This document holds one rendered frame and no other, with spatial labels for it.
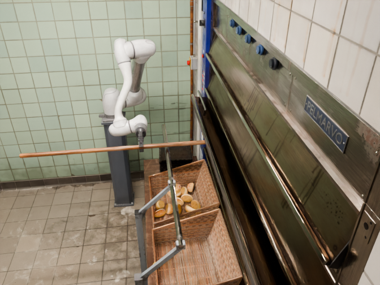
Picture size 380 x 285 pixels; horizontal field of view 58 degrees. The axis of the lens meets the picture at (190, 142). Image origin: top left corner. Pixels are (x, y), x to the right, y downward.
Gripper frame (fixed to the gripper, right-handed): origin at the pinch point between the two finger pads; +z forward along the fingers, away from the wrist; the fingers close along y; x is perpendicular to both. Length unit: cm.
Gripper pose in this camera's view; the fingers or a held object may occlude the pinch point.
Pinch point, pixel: (141, 146)
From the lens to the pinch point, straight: 237.6
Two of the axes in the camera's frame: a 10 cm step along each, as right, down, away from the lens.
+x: -9.9, 0.7, -1.2
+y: 0.0, 8.5, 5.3
